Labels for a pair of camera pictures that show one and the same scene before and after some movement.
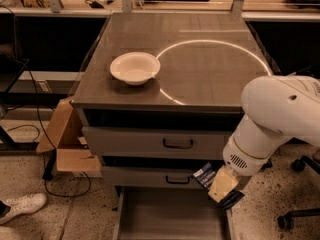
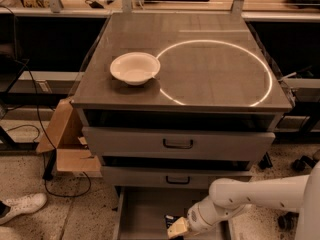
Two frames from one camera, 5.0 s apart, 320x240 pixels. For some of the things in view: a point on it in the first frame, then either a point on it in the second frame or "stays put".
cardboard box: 66,135 stays put
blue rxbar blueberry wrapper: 206,176 → 169,220
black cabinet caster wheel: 267,165 stays put
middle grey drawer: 156,176 stays put
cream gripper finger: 225,181 → 178,227
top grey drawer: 157,143 stays put
